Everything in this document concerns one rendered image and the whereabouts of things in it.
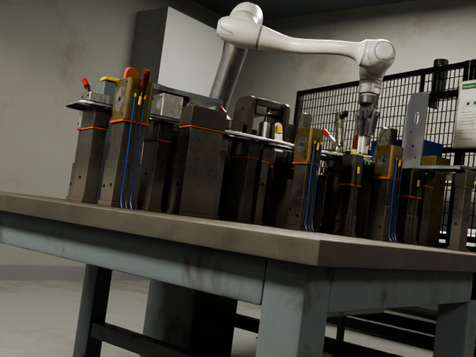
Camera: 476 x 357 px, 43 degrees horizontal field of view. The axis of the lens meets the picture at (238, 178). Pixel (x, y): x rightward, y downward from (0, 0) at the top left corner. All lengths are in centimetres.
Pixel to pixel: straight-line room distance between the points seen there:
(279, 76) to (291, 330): 549
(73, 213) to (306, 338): 56
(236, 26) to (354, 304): 163
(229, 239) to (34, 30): 434
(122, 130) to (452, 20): 428
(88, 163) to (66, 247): 54
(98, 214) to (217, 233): 31
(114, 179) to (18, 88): 344
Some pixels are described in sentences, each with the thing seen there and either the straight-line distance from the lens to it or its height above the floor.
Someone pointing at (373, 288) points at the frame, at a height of 62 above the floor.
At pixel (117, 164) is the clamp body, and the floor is 82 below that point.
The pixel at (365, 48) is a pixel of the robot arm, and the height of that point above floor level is 140.
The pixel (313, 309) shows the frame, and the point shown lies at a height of 59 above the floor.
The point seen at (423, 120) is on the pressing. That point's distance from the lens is 267.
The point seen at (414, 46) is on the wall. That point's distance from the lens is 571.
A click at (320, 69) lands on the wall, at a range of 610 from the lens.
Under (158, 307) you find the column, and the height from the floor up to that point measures 26.
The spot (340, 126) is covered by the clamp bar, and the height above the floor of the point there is 115.
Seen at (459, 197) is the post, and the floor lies 89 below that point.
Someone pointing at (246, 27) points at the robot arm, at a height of 147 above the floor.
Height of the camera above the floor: 72
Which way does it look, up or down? 4 degrees up
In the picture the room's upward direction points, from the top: 7 degrees clockwise
